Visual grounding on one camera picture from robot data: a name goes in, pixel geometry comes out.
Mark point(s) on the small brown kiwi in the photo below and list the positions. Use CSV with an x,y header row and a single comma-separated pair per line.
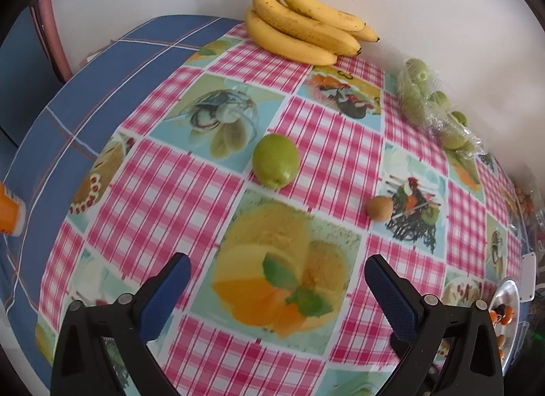
x,y
380,208

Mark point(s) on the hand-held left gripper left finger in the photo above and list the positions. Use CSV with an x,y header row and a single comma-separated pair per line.
x,y
164,298

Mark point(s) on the clear plastic fruit container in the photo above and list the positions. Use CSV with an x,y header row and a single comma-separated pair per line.
x,y
526,206

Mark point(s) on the bag of green jujubes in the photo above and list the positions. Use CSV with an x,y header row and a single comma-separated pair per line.
x,y
434,102

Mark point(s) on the pink chair frame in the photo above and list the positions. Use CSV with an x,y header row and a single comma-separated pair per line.
x,y
53,34

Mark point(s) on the round metal plate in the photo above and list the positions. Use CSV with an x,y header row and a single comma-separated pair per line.
x,y
511,289

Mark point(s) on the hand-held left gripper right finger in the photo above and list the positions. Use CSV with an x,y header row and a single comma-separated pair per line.
x,y
391,293

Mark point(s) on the white plastic device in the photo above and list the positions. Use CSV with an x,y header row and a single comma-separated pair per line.
x,y
528,276

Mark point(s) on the green jujube fruit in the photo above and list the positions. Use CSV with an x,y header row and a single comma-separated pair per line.
x,y
275,160

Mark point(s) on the pink checked printed tablecloth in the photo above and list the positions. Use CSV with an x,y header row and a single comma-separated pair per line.
x,y
340,144

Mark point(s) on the orange and white container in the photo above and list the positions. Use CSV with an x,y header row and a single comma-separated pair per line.
x,y
8,213

